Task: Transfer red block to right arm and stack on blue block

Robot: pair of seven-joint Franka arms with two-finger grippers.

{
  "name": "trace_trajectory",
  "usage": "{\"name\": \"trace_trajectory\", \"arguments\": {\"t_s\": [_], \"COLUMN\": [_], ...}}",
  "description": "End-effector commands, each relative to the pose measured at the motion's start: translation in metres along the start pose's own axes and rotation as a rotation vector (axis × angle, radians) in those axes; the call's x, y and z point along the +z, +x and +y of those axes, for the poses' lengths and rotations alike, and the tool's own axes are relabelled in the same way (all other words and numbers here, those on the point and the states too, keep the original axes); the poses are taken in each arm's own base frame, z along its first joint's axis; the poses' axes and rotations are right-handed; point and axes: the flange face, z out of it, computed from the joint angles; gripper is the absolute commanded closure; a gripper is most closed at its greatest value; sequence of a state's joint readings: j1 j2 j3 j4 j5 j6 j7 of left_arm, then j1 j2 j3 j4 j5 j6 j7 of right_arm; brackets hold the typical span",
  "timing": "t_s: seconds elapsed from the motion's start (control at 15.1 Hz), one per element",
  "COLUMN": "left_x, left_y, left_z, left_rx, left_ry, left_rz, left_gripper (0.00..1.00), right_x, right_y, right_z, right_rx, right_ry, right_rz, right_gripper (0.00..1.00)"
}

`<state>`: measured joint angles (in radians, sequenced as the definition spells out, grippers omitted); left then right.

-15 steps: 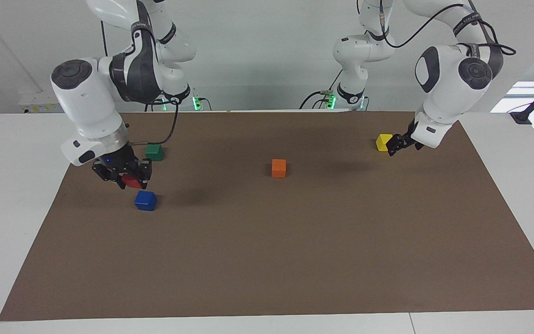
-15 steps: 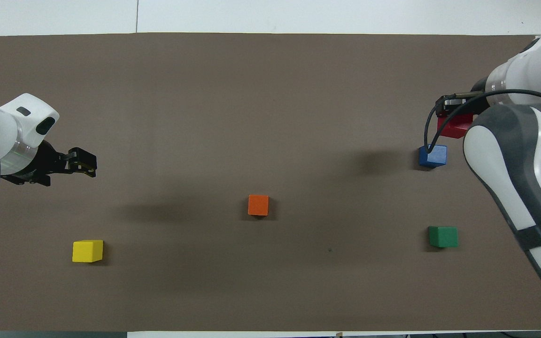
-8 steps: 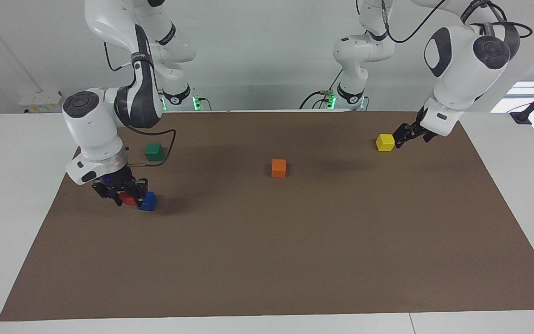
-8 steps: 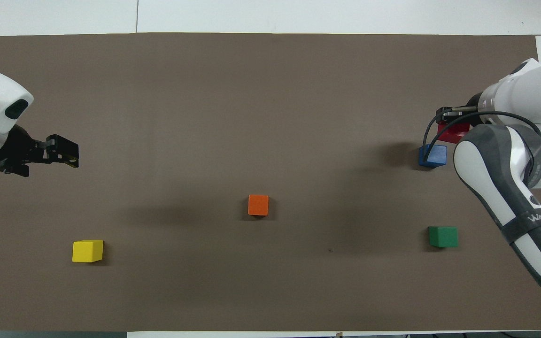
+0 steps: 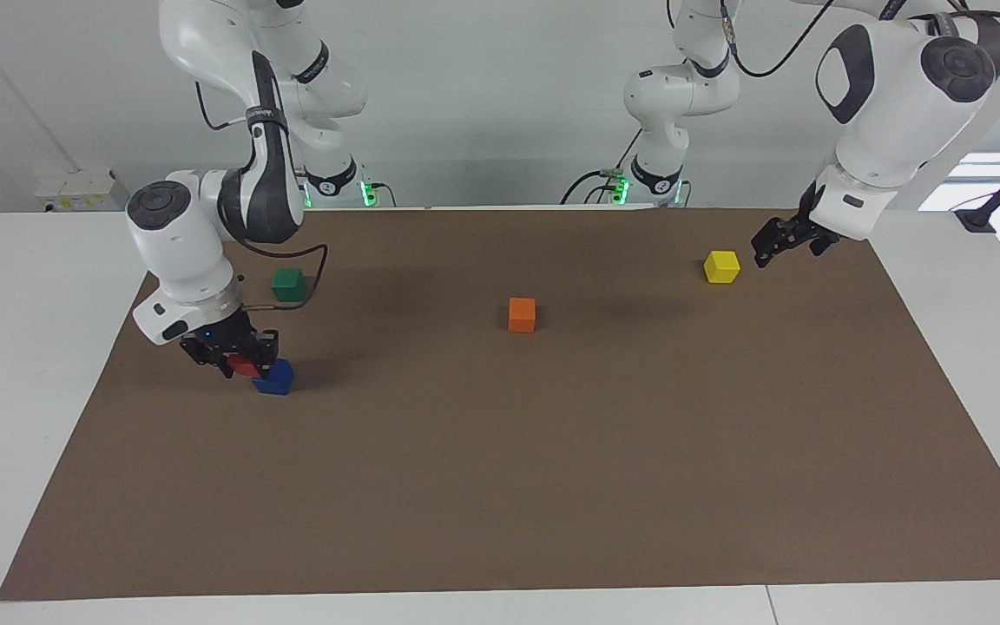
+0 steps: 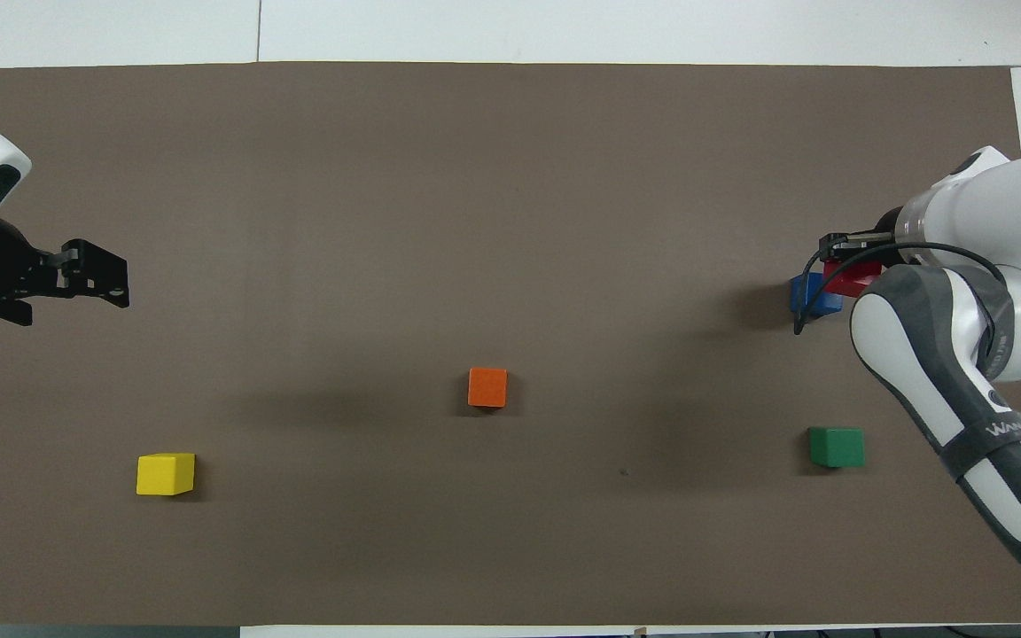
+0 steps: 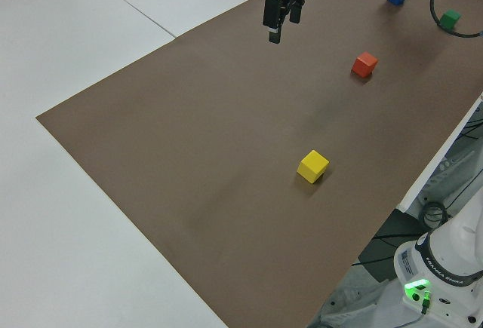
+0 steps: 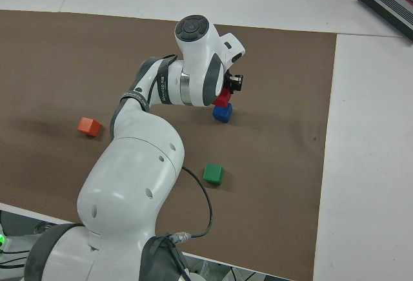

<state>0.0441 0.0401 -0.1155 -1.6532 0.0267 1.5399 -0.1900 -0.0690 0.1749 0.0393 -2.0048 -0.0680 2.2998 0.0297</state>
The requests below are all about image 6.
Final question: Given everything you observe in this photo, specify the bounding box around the yellow wooden block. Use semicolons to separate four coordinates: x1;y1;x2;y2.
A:
136;453;196;496

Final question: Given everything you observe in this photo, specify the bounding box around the brown table mat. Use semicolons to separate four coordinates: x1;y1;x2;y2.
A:
0;60;1021;626

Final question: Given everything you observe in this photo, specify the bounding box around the orange wooden block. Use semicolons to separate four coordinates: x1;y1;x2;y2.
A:
467;368;509;408

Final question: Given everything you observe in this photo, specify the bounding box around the green wooden block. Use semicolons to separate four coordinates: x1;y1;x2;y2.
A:
807;427;866;469

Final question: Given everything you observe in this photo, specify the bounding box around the red wooden block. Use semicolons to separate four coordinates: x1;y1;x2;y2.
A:
822;260;884;299

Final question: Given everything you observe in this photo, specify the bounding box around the blue wooden block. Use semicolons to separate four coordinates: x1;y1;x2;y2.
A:
789;273;845;319

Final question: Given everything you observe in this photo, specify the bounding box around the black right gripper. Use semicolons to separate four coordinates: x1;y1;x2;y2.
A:
819;207;908;265

